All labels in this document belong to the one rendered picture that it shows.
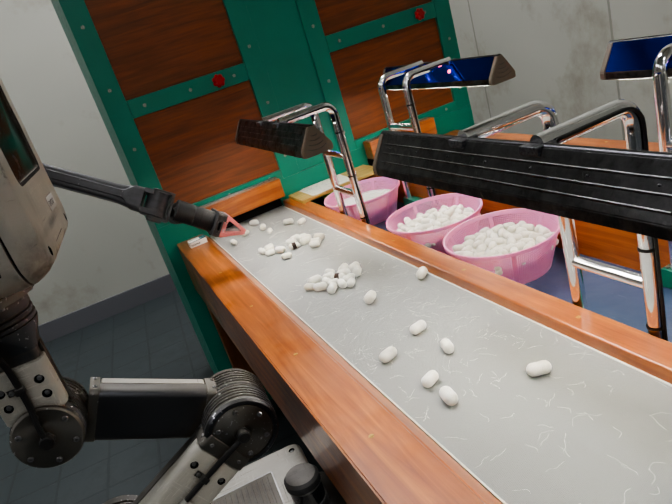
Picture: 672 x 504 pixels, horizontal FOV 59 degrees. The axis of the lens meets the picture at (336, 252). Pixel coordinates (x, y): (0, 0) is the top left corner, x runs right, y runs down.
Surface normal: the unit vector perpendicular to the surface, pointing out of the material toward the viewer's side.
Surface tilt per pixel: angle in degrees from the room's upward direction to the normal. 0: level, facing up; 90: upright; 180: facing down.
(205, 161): 90
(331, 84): 90
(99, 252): 90
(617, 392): 0
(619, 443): 0
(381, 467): 0
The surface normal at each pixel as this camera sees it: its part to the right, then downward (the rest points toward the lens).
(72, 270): 0.33, 0.26
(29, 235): 0.80, -0.15
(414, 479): -0.29, -0.89
